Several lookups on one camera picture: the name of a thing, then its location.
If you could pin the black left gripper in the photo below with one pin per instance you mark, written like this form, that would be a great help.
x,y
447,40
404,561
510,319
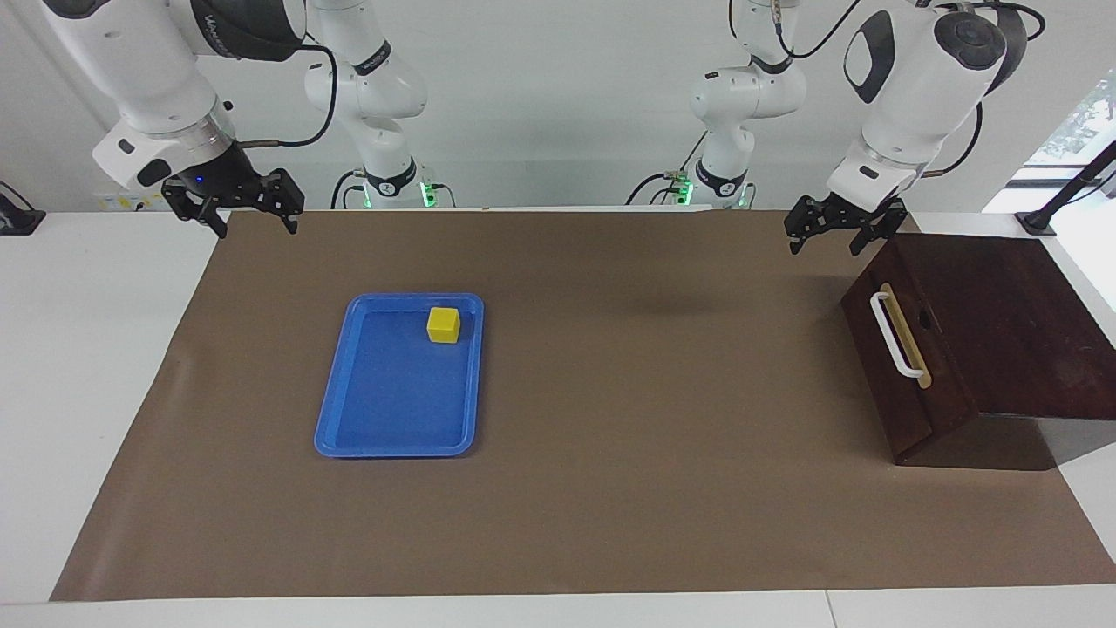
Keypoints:
x,y
863,211

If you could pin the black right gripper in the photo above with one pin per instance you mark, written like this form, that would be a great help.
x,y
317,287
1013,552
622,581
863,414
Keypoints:
x,y
222,179

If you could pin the wooden drawer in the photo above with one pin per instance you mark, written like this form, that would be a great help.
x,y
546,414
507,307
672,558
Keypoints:
x,y
881,371

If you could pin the yellow cube block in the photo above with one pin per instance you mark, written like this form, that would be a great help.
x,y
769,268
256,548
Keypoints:
x,y
443,325

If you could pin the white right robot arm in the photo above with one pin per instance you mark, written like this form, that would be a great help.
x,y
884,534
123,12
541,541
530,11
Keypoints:
x,y
148,70

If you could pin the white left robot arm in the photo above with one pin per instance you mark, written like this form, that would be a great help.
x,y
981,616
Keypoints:
x,y
915,87

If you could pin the dark wooden drawer cabinet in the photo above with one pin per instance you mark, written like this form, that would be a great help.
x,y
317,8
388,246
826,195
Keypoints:
x,y
1029,331

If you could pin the black clamp base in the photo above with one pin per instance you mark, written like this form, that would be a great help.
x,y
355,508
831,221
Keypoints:
x,y
17,222

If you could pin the blue plastic tray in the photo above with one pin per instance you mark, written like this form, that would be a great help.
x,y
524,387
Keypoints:
x,y
392,392

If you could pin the brown table mat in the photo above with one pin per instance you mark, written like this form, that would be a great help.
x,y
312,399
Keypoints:
x,y
610,480

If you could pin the white wall socket box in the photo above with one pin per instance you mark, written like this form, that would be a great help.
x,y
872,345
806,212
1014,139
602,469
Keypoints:
x,y
122,202

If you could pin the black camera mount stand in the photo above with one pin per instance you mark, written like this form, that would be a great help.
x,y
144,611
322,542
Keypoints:
x,y
1037,222

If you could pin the window with white frame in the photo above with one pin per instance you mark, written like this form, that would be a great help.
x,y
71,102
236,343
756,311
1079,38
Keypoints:
x,y
1090,122

